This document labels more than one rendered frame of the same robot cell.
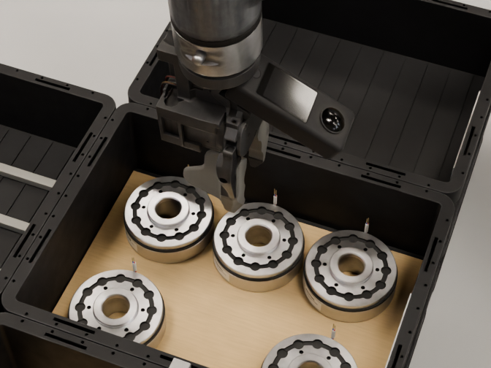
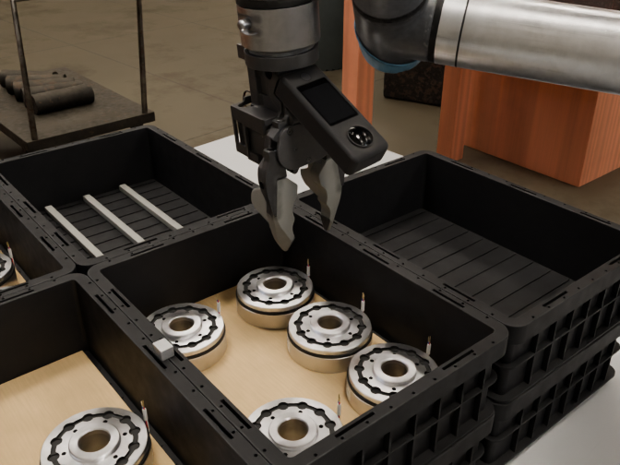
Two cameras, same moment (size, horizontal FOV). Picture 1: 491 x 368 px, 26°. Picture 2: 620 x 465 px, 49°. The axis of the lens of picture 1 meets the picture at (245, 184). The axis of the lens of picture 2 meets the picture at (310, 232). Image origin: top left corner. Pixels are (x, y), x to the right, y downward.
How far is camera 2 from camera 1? 0.59 m
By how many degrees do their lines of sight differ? 32
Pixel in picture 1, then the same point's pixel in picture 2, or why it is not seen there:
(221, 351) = (244, 396)
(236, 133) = (276, 132)
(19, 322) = (87, 282)
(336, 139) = (355, 149)
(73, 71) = not seen: hidden behind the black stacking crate
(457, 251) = (543, 452)
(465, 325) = not seen: outside the picture
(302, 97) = (340, 110)
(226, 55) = (264, 23)
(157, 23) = not seen: hidden behind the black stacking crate
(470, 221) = (569, 434)
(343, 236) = (403, 349)
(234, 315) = (276, 376)
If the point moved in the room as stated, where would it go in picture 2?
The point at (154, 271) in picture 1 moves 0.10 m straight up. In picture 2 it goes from (240, 327) to (235, 260)
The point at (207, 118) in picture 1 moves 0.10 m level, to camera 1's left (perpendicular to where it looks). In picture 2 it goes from (260, 116) to (180, 101)
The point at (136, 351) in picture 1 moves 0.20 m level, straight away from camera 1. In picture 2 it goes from (146, 328) to (225, 238)
